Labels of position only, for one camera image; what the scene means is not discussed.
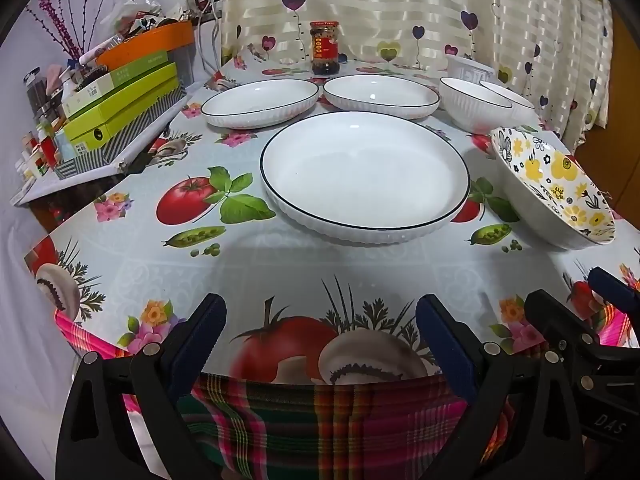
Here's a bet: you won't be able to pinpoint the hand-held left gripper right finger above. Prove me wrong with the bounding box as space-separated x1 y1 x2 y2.
415 294 586 480

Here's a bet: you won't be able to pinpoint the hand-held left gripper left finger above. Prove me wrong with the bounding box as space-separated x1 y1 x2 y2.
56 292 228 480

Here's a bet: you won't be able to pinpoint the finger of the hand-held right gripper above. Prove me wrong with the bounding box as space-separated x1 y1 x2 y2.
587 266 640 321
524 290 608 366

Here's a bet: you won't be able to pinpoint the yellow floral bowl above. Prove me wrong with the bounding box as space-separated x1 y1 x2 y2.
490 126 617 251

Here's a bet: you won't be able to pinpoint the large white ribbed plate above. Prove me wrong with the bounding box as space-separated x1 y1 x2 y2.
259 111 471 245

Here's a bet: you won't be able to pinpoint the white ribbed bowl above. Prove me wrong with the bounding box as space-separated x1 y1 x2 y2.
439 76 515 131
478 80 538 126

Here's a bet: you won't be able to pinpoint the vegetable print tablecloth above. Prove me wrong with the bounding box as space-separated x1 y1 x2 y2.
25 57 640 386

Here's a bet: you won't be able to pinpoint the pink plaid cloth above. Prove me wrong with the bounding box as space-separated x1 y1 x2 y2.
52 310 640 480

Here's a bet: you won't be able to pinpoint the wooden cabinet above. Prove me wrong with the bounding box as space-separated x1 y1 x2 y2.
570 10 640 221

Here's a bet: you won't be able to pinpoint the striped cardboard box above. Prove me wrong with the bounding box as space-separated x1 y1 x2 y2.
54 87 187 181

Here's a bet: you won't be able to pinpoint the white side shelf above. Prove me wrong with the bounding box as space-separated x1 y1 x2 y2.
10 80 206 206

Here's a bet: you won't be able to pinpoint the lime green box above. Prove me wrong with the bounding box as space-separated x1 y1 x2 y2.
62 62 179 121
64 77 181 156

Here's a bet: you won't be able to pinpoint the cluster of small bottles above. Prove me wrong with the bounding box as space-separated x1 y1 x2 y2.
15 62 68 181

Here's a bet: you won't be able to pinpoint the white plastic tub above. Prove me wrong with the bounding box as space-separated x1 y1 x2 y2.
446 55 496 83

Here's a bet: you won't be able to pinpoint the pale green flat box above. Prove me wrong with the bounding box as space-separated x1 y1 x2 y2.
75 51 170 96

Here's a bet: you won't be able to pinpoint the orange plastic bin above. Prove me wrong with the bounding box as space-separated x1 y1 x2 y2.
95 21 195 72

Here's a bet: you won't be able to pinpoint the red label sauce jar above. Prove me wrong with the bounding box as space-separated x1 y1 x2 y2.
309 20 342 77

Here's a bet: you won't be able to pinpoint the pile of packets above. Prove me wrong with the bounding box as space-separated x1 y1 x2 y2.
100 0 193 41

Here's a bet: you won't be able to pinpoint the pink decorative branches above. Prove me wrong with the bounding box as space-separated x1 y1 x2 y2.
27 0 126 61

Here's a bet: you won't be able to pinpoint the cream heart print curtain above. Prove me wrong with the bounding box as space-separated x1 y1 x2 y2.
220 0 621 148

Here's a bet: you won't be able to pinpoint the white cable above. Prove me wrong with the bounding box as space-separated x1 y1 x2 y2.
195 2 223 78

